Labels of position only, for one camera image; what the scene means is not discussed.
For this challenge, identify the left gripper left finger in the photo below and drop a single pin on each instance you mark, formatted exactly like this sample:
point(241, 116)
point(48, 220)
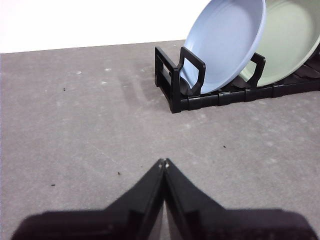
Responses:
point(112, 225)

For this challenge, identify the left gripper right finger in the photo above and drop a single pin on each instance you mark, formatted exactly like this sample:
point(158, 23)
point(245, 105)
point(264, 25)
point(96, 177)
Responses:
point(212, 225)

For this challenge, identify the blue round plate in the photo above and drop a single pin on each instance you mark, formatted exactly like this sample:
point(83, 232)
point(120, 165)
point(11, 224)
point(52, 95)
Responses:
point(225, 45)

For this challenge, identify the green round plate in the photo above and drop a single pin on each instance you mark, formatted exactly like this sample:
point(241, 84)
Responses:
point(287, 45)

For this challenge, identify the black plastic plate rack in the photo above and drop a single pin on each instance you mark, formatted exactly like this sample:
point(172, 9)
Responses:
point(195, 102)

